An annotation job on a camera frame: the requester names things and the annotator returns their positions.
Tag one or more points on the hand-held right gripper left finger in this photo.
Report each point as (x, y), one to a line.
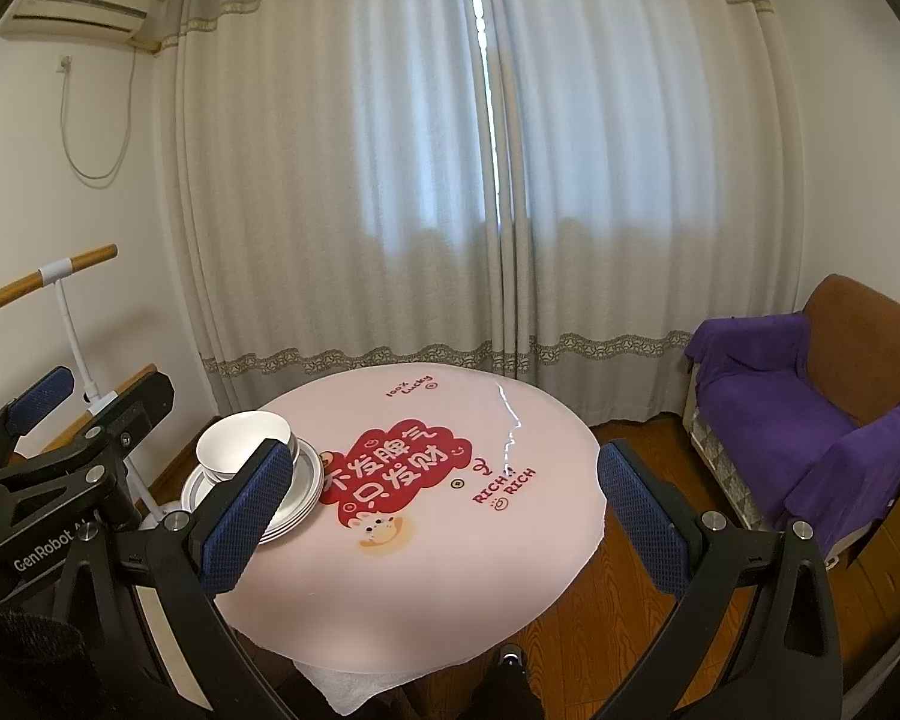
(247, 517)

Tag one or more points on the grey-white curtain panel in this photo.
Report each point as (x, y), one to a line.
(645, 165)
(307, 165)

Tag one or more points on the short wooden bar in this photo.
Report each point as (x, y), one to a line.
(139, 377)

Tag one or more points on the white bar stand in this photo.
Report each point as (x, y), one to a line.
(71, 330)

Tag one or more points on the purple blanket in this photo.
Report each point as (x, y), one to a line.
(765, 405)

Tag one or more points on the white air conditioner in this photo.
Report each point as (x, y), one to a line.
(75, 4)

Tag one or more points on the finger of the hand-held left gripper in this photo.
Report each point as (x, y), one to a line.
(41, 394)
(139, 405)

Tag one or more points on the brown sofa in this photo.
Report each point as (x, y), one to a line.
(862, 337)

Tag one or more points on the large white grey-rimmed plate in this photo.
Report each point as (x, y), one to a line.
(289, 529)

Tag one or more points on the white cloth under table cover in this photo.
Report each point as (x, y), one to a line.
(352, 679)

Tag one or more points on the pink printed table cover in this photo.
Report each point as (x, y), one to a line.
(457, 562)

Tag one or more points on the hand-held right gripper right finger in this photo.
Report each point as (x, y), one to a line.
(645, 517)

